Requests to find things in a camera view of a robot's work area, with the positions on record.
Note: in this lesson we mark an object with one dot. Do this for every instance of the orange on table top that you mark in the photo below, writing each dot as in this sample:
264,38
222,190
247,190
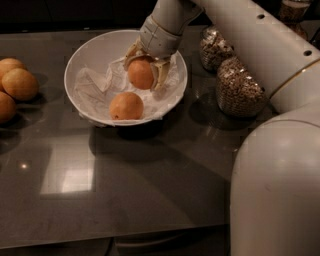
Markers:
8,64

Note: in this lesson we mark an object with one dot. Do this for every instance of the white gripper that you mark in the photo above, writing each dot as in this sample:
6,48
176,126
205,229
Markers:
157,42

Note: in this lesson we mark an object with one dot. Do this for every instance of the white round bowl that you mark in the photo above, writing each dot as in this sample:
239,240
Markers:
97,54

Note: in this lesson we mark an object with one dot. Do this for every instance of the large front cereal jar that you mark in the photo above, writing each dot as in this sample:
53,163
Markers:
237,92

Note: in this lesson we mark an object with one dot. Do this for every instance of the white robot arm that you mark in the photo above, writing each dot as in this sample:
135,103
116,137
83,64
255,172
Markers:
275,186

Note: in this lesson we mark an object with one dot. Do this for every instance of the right rear cereal jar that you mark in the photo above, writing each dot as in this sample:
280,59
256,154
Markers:
292,12

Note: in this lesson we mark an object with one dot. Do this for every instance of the orange at bowl front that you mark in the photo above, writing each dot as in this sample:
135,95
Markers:
126,106

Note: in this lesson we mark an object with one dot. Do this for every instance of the orange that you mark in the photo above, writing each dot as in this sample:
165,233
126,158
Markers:
126,106
20,84
7,107
140,73
8,64

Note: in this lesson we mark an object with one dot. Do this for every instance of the left rear cereal jar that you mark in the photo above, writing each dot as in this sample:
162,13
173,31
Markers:
213,48

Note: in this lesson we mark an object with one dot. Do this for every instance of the orange on table bottom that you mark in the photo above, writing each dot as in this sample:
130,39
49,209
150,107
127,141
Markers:
7,107

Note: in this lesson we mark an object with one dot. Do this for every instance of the white paper liner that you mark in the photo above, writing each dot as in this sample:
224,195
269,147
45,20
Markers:
93,93

